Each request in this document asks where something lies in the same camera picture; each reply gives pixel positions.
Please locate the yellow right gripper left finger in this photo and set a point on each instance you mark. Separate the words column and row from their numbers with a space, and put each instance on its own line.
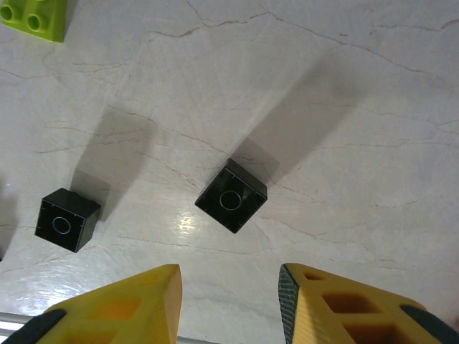
column 125, row 315

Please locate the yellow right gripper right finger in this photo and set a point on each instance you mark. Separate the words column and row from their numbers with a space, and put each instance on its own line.
column 322, row 315

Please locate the black square lego brick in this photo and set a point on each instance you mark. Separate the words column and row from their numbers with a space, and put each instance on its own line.
column 229, row 200
column 64, row 224

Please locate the lime green lego brick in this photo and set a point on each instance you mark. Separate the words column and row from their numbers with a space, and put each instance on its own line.
column 36, row 21

